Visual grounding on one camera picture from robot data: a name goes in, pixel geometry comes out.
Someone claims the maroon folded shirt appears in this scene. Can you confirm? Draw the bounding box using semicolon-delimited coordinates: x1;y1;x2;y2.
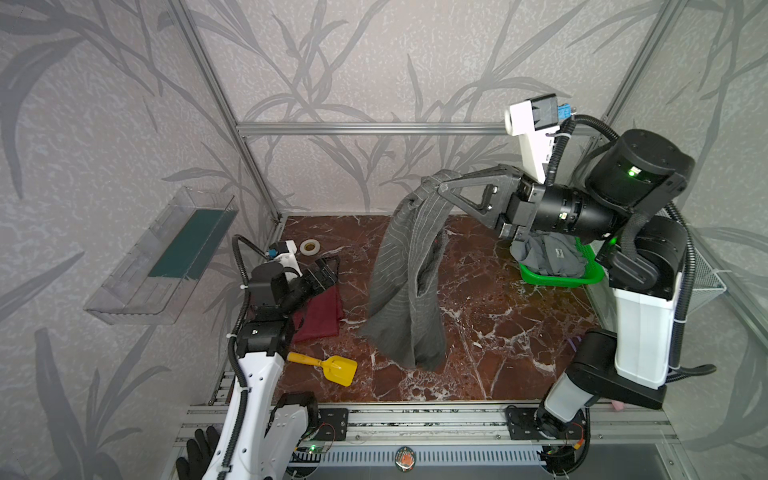
293;285;344;343

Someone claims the purple pink toy tool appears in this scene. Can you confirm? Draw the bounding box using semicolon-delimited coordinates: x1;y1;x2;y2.
567;335;584;356

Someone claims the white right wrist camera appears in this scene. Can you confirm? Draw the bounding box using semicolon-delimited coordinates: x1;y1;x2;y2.
504;93;573;184

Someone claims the clear plastic wall tray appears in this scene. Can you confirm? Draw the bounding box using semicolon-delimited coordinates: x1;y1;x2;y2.
84;187;239;326

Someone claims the white tape roll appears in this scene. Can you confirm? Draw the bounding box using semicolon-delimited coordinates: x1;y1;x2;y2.
299;239;321;256

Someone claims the round red sticker badge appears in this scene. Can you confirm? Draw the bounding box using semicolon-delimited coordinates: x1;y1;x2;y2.
394;446;416;472

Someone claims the dark grey striped shirt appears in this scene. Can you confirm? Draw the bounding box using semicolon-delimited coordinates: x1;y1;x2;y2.
359;170;460;371

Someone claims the green plastic basket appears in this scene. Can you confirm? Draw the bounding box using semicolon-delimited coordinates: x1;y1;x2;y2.
510;234;606;288

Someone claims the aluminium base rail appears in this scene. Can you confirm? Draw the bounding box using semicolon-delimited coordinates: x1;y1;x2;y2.
173;401;679;469

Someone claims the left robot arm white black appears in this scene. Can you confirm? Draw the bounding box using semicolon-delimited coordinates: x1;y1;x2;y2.
195;235;337;479

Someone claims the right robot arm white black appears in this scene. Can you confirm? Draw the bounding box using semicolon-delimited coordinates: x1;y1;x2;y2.
438;114;715;438

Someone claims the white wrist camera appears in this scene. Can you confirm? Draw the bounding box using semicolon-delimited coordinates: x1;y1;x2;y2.
267;240;302;280
504;93;573;184

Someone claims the light grey shirt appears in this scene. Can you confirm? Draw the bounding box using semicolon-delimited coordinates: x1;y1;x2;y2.
510;232;587;278

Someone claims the yellow toy shovel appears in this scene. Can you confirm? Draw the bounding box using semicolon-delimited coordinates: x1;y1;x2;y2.
287;352;358;387

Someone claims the black glove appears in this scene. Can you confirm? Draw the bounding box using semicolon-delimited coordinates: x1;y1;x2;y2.
175;426;219;480

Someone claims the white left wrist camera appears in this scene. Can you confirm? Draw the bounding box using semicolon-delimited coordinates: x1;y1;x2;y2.
267;240;302;280

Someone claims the white wire mesh basket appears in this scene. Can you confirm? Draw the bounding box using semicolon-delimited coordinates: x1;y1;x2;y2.
688;249;727;314

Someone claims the small green circuit board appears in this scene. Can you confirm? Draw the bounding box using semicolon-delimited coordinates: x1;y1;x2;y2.
294;442;326;456

